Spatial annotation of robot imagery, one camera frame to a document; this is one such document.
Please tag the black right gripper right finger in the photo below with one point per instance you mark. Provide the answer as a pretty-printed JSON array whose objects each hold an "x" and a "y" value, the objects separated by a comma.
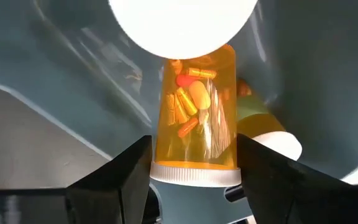
[{"x": 284, "y": 199}]

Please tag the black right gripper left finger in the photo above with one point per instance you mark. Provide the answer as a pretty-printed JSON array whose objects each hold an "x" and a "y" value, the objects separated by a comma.
[{"x": 104, "y": 199}]

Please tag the orange bottle mixed capsules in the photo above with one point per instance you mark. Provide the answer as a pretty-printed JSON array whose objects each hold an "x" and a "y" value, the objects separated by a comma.
[{"x": 194, "y": 149}]

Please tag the blue plastic bin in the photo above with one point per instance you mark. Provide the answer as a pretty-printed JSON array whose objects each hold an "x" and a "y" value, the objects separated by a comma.
[{"x": 73, "y": 77}]

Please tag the orange pill bottle white cap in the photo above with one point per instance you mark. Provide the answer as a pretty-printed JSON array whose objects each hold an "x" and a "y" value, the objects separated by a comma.
[{"x": 182, "y": 25}]

